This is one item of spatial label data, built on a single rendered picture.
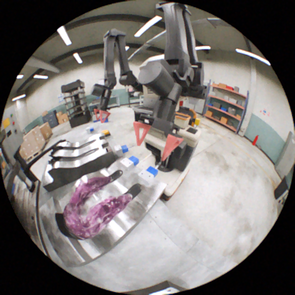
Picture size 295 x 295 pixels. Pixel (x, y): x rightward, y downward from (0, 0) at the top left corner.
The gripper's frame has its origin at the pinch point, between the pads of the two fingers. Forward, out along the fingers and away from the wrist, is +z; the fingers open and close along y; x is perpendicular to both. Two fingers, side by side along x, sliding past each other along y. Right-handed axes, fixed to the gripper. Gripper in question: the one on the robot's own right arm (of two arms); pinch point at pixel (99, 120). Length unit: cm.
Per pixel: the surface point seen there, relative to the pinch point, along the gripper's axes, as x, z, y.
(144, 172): 4.2, 10.7, 41.5
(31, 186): -58, 48, -3
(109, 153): 0.4, 13.2, 20.7
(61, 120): -67, 122, -665
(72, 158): -17.3, 20.9, 9.0
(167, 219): 2, 21, 59
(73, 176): -18.2, 27.9, 15.9
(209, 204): 96, 63, 108
